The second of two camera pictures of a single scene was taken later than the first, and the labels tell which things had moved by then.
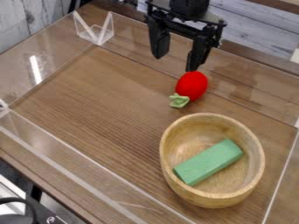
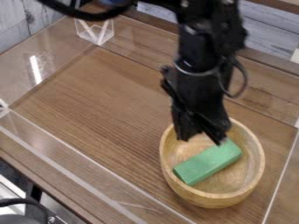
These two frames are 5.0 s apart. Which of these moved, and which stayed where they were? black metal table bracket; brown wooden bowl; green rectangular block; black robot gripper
Moved: black robot gripper
Stayed: black metal table bracket; brown wooden bowl; green rectangular block
